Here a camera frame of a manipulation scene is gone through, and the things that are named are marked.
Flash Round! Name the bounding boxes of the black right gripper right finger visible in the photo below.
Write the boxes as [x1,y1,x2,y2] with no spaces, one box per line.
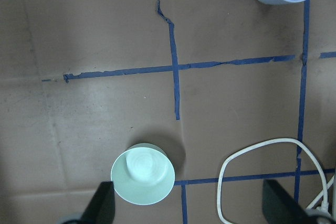
[262,179,317,224]

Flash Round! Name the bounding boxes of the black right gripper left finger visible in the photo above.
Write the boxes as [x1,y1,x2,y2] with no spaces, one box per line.
[80,182,115,224]

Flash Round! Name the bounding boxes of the mint green bowl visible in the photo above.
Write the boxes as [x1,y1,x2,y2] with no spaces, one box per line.
[110,143,175,206]

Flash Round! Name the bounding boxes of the white toaster power cable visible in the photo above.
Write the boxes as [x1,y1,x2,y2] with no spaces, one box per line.
[217,137,336,224]

